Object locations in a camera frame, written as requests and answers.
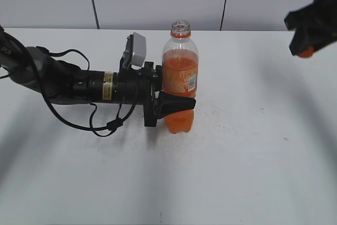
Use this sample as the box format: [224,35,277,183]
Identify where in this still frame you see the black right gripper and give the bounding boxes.
[284,0,336,56]

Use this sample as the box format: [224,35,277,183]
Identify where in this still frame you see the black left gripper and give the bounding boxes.
[113,62,196,127]

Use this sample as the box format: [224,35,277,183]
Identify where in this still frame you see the orange bottle cap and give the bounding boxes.
[298,46,314,58]

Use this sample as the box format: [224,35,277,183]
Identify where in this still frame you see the orange drink plastic bottle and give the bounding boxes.
[161,19,200,134]

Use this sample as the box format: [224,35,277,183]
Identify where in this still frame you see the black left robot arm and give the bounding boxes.
[1,31,196,127]

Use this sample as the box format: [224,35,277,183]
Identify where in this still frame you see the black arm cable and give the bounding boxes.
[0,48,137,138]

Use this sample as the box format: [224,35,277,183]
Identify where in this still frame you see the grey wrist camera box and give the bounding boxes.
[122,32,147,69]

